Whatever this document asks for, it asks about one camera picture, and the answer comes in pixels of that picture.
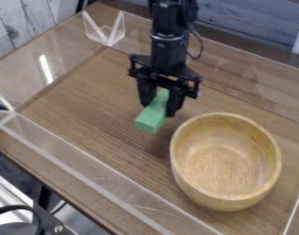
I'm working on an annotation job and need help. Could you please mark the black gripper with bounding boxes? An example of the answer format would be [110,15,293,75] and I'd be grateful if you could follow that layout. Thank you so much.
[128,31,202,118]

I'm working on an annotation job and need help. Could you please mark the green rectangular block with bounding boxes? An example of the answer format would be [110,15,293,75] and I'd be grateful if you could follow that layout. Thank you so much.
[135,89,170,133]

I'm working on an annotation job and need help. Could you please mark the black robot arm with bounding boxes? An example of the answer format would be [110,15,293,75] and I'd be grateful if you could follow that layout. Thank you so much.
[128,0,202,118]

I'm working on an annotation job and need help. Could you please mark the brown wooden bowl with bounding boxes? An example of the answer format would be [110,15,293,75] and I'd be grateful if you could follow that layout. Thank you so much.
[170,112,283,211]

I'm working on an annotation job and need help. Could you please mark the black table leg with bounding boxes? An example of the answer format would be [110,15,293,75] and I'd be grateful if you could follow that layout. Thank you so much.
[38,186,52,210]

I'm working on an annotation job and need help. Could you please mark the clear acrylic enclosure wall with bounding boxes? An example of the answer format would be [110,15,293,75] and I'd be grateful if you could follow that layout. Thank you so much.
[0,6,299,235]

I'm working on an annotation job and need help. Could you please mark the black cable lower left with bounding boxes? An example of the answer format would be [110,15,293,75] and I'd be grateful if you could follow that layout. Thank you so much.
[0,204,44,235]

